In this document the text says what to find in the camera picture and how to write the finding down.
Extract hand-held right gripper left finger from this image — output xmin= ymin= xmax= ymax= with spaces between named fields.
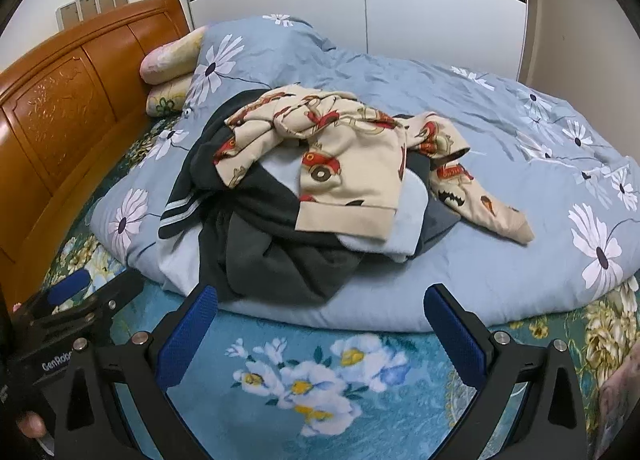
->
xmin=52 ymin=284 xmax=221 ymax=460

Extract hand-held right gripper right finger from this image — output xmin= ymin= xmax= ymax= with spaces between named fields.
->
xmin=424 ymin=282 xmax=589 ymax=460

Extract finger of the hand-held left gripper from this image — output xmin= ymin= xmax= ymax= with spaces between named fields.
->
xmin=42 ymin=270 xmax=93 ymax=311
xmin=75 ymin=271 xmax=147 ymax=335

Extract cream printed pajama pants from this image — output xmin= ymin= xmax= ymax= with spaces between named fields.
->
xmin=404 ymin=111 xmax=534 ymax=244

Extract person's left hand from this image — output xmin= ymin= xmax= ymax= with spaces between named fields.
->
xmin=15 ymin=411 xmax=49 ymax=441

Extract teal floral bed blanket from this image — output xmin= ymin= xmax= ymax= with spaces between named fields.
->
xmin=42 ymin=110 xmax=640 ymax=460

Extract dark grey garment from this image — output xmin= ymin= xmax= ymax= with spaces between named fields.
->
xmin=159 ymin=88 xmax=453 ymax=309

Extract wooden headboard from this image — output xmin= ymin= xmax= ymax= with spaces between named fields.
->
xmin=0 ymin=0 xmax=192 ymax=308

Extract pink patterned cloth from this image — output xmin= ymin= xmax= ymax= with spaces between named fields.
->
xmin=596 ymin=357 xmax=640 ymax=460

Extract cream printed pajama top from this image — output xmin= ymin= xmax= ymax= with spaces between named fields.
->
xmin=214 ymin=84 xmax=408 ymax=242

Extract yellow green floral pillow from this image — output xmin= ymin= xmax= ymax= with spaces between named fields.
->
xmin=146 ymin=74 xmax=195 ymax=117

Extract blue floral duvet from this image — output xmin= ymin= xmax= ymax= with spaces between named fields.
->
xmin=90 ymin=14 xmax=640 ymax=337

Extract yellow patterned pillow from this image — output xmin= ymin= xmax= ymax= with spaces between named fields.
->
xmin=140 ymin=24 xmax=208 ymax=86

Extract white black striped wardrobe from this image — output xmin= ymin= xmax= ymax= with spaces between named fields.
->
xmin=176 ymin=0 xmax=532 ymax=84

